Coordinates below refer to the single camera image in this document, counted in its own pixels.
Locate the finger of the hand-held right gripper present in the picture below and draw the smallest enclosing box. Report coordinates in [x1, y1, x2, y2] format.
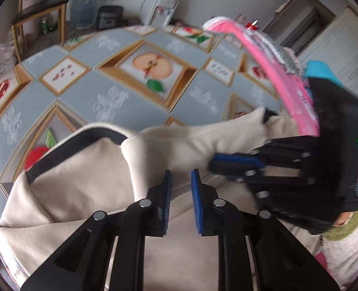
[212, 136, 319, 170]
[209, 163, 334, 235]

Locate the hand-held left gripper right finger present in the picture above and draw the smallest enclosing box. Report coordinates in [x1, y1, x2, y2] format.
[191, 170, 340, 291]

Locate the cream zip jacket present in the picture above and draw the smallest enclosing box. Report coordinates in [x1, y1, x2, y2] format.
[0, 106, 328, 291]

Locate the empty clear water jug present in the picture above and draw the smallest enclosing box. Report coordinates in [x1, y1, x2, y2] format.
[70, 0, 98, 31]

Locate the pink cloth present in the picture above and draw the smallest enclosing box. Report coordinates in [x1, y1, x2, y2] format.
[202, 16, 322, 137]

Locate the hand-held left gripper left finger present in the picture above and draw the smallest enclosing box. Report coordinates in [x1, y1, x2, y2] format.
[21, 170, 172, 291]

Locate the person's right forearm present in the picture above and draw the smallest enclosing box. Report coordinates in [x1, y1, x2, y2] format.
[320, 209, 358, 288]

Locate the cyan cloth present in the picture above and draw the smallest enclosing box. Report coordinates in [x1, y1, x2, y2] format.
[304, 61, 344, 87]

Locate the white water dispenser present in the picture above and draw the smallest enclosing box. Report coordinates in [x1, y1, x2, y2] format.
[149, 0, 179, 27]

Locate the wooden chair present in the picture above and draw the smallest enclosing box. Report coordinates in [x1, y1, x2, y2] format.
[10, 0, 70, 63]

